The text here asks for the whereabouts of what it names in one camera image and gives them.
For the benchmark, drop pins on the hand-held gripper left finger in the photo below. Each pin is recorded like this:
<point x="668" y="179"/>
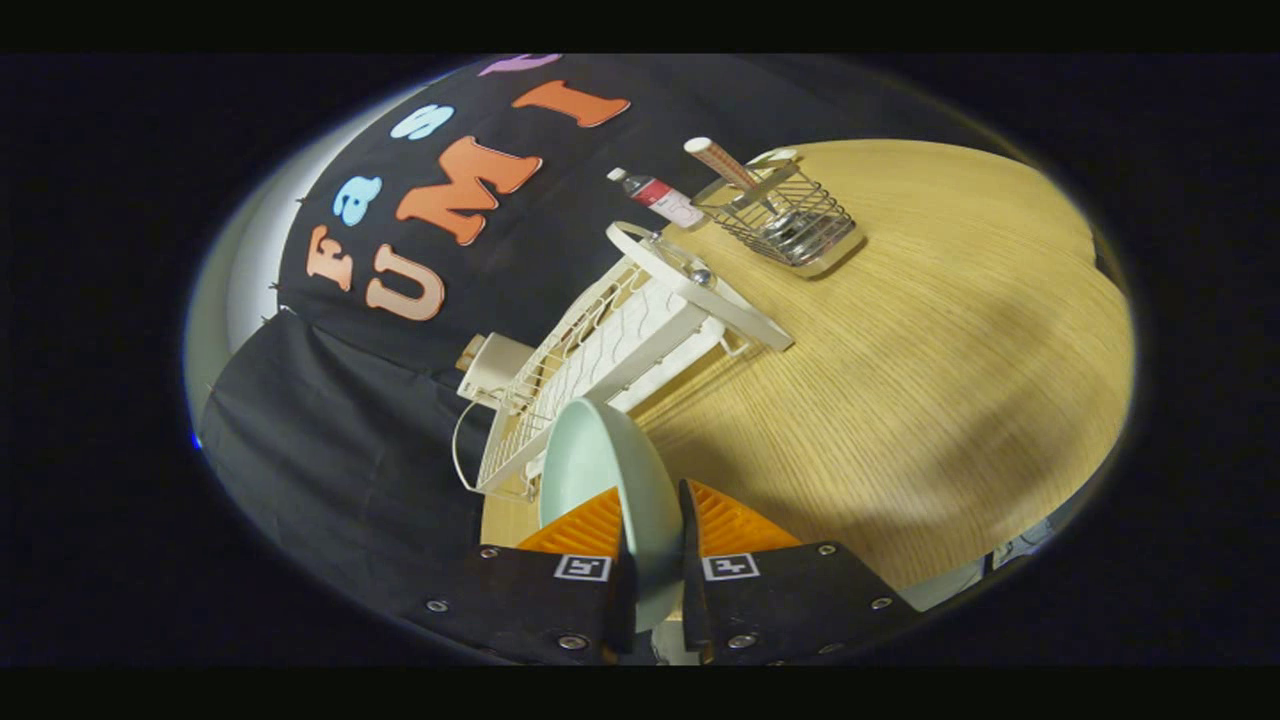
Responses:
<point x="520" y="605"/>

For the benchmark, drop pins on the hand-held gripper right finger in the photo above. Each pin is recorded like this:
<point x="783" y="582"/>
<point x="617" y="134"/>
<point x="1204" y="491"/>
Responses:
<point x="693" y="580"/>

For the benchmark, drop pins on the pale green plate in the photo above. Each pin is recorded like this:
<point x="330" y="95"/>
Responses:
<point x="610" y="460"/>

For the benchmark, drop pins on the white toaster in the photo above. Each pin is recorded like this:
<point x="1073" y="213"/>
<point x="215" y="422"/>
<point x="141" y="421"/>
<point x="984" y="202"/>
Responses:
<point x="495" y="370"/>

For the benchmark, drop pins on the black backdrop cloth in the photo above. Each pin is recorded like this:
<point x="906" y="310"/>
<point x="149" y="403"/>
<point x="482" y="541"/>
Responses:
<point x="340" y="450"/>

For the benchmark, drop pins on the brown bread slice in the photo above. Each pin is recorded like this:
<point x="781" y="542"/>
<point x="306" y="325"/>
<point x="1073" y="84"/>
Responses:
<point x="468" y="355"/>

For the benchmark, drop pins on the clear plastic water bottle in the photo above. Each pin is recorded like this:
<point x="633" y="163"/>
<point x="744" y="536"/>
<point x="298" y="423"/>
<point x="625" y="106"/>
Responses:
<point x="660" y="195"/>

